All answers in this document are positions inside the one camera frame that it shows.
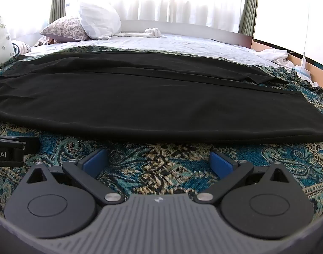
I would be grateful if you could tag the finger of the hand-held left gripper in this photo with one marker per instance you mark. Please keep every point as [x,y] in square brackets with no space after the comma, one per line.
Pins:
[29,143]

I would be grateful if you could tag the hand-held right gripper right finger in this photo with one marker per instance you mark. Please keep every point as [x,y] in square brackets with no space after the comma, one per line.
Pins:
[221,164]

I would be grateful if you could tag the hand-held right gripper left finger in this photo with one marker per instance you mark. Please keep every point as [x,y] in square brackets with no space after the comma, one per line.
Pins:
[95,162]

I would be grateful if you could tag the black pants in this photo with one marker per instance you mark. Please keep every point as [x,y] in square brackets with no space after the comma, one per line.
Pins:
[140,98]

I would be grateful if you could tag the teal paisley blanket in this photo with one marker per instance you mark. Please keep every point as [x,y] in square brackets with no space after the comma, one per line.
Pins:
[156,166]

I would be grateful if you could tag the white and navy cloth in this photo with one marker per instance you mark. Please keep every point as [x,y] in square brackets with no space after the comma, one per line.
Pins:
[20,47]

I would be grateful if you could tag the leaf print pillow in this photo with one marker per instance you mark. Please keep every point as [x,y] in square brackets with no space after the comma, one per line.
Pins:
[0,42]

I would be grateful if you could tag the floral pillow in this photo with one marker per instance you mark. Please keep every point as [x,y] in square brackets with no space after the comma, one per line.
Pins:
[64,29]

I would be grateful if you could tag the white bed sheet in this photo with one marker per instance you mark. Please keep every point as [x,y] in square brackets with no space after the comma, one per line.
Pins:
[193,45]

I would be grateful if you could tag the blue and white object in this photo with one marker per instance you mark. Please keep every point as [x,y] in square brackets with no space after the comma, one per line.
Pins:
[305,70]

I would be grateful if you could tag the grey headboard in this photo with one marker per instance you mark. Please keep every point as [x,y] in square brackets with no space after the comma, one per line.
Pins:
[203,30]

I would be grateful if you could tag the rolled white towel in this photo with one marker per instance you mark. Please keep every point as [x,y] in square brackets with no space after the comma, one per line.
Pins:
[150,33]

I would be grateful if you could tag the white pillow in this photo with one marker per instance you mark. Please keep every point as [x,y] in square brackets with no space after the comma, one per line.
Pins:
[99,21]

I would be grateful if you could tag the green curtain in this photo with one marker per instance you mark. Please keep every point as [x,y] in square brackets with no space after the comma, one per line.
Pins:
[56,1]
[248,8]

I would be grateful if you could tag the sheer white curtain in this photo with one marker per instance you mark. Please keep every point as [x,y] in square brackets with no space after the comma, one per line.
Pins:
[161,2]

